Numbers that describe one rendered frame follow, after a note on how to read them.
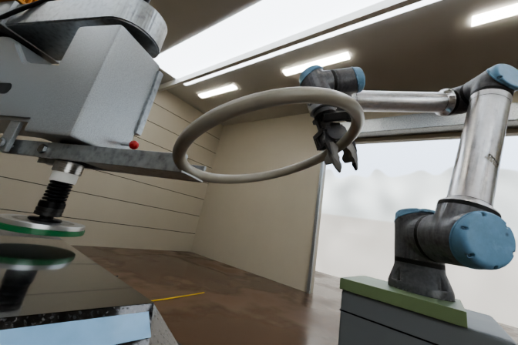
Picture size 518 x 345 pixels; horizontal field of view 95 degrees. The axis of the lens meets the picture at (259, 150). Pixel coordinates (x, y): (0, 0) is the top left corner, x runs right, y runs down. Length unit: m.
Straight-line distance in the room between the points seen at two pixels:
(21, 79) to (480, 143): 1.57
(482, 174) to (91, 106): 1.21
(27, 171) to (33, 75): 4.72
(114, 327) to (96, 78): 0.69
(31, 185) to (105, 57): 5.02
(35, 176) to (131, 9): 5.01
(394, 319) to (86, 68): 1.19
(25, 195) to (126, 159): 5.14
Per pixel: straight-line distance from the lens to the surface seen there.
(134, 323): 0.50
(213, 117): 0.44
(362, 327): 0.93
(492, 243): 0.90
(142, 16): 1.08
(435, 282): 1.02
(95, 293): 0.55
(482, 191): 0.96
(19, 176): 5.83
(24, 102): 1.12
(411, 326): 0.91
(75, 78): 0.98
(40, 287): 0.57
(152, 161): 0.70
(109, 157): 0.80
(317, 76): 0.84
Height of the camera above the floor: 0.98
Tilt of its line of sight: 18 degrees up
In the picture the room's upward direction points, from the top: 11 degrees clockwise
